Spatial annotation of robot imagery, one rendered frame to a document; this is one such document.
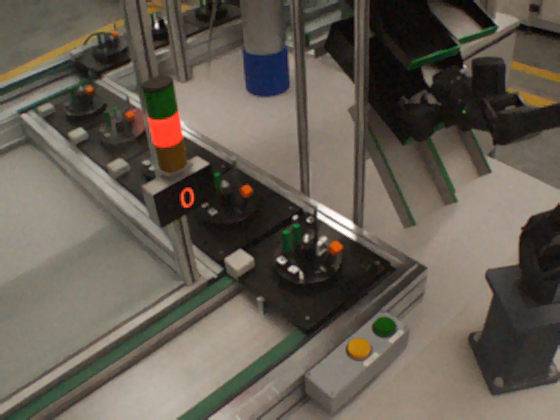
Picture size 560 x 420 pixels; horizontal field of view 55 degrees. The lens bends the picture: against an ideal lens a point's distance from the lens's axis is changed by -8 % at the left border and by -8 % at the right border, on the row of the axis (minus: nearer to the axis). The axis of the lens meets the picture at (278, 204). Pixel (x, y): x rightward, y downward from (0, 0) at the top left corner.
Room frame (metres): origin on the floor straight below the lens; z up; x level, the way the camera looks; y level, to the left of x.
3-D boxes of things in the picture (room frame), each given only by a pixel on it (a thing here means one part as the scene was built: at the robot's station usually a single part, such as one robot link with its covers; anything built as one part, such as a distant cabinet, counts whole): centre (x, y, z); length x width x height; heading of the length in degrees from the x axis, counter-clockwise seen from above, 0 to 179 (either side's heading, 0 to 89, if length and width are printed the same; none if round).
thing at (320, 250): (0.84, -0.05, 0.98); 0.14 x 0.14 x 0.02
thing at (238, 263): (0.85, 0.09, 0.97); 0.05 x 0.05 x 0.04; 40
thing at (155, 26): (2.20, 0.41, 1.01); 0.24 x 0.24 x 0.13; 40
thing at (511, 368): (0.63, -0.44, 0.96); 0.15 x 0.15 x 0.20; 4
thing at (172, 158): (0.81, 0.17, 1.28); 0.05 x 0.05 x 0.05
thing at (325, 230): (0.84, -0.05, 0.96); 0.24 x 0.24 x 0.02; 40
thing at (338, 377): (0.62, -0.12, 0.93); 0.21 x 0.07 x 0.06; 130
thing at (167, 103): (0.81, 0.17, 1.38); 0.05 x 0.05 x 0.05
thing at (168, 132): (0.81, 0.17, 1.33); 0.05 x 0.05 x 0.05
